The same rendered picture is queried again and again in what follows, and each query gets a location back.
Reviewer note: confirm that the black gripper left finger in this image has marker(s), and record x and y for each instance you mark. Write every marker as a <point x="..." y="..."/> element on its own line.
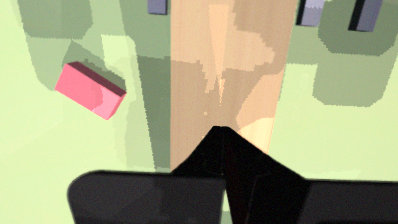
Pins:
<point x="193" y="193"/>

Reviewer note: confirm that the pink rectangular block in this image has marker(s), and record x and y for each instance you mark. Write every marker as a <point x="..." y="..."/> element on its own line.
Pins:
<point x="90" y="89"/>

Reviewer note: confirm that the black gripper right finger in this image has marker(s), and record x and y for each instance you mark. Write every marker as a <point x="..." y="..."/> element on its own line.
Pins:
<point x="260" y="190"/>

